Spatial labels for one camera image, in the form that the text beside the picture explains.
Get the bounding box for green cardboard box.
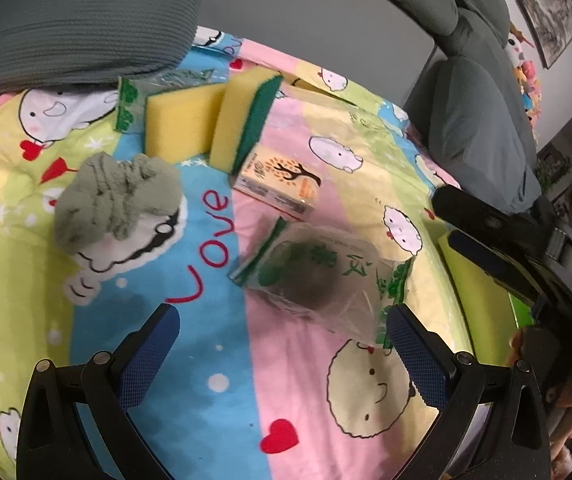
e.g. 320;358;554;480
438;234;534;365

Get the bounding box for bagged steel wool large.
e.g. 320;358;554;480
229;218;415;349

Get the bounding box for tissue pack with tree print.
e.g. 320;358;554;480
234;144;322;220

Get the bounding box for grey-green cloth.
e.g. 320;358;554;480
54;152;183;255

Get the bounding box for yellow green scouring sponge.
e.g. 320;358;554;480
209;66;283;174

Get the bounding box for bagged steel wool small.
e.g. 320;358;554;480
115;67;218;135

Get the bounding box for person's right hand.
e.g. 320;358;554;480
507;326;572;479

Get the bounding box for grey pillow right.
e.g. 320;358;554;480
428;56;541;214

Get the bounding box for pile of plush toys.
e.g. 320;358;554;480
505;24;542;129

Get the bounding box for colourful cartoon bedsheet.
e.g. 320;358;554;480
0;26;538;480

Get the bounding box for framed landscape picture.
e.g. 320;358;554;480
517;0;572;68

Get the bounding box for grey padded headboard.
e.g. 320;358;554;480
366;0;520;116

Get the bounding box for grey ribbed pillow left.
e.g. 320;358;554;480
0;0;201;94

